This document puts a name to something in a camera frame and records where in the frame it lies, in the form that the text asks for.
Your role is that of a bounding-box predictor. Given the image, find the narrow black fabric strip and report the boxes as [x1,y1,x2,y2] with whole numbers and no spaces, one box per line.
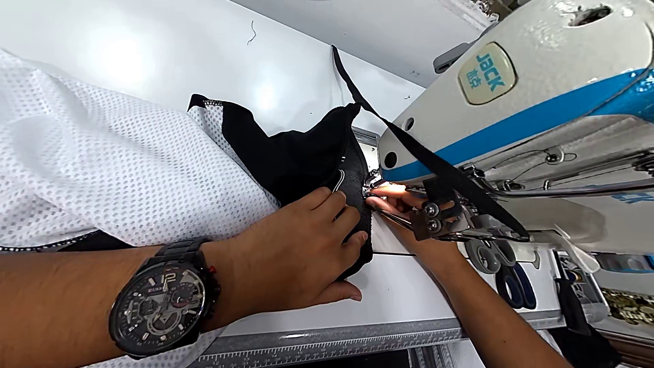
[331,44,530,241]

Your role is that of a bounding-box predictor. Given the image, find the white mesh garment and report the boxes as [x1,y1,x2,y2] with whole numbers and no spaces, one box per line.
[0,47,374,368]

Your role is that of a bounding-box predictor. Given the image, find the grey handled scissors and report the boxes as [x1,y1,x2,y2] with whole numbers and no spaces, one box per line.
[464,236,517,275]

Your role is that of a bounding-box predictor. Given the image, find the person's right forearm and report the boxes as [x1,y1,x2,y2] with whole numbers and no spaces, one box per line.
[416,242,574,368]

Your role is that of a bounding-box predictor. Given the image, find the person's left hand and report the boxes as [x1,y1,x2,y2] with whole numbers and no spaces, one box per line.
[200,186,369,332]

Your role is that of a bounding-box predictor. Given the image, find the white blue sewing machine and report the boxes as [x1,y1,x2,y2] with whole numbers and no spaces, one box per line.
[375,0,654,273]

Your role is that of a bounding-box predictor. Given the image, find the black cloth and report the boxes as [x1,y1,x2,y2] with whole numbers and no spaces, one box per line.
[548,277,622,368]

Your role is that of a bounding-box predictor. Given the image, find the dark blue handled scissors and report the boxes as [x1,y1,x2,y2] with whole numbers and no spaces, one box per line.
[495,262,537,310]

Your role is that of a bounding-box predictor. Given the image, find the grey tray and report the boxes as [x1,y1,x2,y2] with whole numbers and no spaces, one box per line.
[553,249,610,328]

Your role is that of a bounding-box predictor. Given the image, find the person's right hand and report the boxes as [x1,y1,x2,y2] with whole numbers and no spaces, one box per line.
[365,183,460,259]

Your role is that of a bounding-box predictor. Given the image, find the person's left forearm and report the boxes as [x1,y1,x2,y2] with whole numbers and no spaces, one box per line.
[0,240,220,368]

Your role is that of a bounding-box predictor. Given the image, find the metal tape folder attachment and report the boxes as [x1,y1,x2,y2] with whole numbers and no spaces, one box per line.
[380,179,476,242]

